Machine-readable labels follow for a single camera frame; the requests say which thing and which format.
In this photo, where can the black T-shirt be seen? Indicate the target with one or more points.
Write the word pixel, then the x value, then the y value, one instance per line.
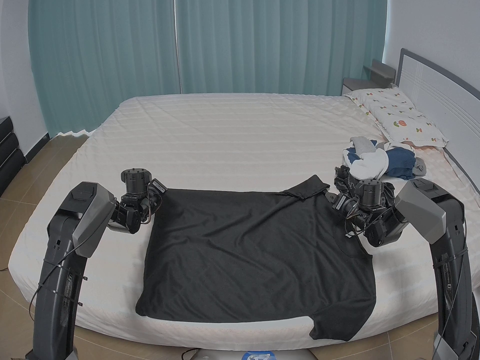
pixel 243 253

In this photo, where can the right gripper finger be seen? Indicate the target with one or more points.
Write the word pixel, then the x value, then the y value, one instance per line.
pixel 331 197

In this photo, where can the grey bedside table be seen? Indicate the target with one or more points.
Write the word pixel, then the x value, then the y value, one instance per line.
pixel 375 77

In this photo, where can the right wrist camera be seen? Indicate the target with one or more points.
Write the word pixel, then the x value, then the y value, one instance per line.
pixel 339 203

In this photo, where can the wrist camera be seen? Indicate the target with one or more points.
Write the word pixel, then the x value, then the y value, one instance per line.
pixel 158 186
pixel 339 203

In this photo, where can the white printed pillow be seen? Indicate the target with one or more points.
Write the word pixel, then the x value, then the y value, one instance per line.
pixel 405 120

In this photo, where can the blue-green curtain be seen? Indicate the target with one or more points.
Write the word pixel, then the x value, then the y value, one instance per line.
pixel 281 32
pixel 105 51

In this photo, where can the pile of clothes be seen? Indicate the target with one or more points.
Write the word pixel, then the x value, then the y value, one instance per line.
pixel 369 165

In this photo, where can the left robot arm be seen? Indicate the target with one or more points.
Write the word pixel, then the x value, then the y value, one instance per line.
pixel 86 208

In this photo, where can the black chest of drawers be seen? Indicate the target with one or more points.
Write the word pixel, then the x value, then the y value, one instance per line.
pixel 9 152

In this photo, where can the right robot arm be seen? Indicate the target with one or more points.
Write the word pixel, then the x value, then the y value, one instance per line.
pixel 420 208

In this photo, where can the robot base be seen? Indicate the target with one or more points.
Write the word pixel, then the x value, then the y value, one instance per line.
pixel 258 356

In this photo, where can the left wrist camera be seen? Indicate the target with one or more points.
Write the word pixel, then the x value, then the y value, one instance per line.
pixel 158 186

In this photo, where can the bed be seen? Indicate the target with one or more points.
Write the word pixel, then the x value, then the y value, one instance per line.
pixel 225 137

